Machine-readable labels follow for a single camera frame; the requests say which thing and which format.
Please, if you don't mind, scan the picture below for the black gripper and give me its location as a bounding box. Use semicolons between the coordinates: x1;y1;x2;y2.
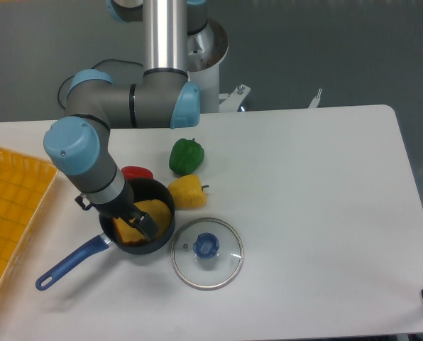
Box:
75;180;159;242

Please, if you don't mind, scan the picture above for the glass lid blue knob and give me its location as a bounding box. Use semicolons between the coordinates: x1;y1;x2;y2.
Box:
170;217;244;291

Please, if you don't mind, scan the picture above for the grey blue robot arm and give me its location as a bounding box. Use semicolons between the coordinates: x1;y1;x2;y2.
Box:
43;1;228;239

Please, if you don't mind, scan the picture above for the yellow toast slice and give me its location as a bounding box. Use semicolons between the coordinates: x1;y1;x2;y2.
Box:
113;200;172;245

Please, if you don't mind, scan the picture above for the red bell pepper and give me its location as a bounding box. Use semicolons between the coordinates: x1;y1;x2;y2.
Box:
121;166;154;180

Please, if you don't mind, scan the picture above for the yellow bell pepper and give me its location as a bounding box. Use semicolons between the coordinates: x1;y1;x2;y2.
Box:
167;174;208;210

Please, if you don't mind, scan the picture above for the green bell pepper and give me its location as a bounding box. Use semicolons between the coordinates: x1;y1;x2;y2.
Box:
169;138;205;176

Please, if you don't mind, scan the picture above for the yellow plastic basket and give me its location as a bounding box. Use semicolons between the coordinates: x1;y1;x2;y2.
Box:
0;147;57;291

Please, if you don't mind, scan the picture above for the black pot blue handle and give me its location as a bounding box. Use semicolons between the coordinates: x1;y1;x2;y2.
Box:
35;178;175;291

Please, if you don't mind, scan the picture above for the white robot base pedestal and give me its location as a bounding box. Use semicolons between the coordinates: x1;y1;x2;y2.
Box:
187;18;251;114

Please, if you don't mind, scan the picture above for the white right table bracket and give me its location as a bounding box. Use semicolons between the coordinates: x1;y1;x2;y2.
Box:
308;88;323;109

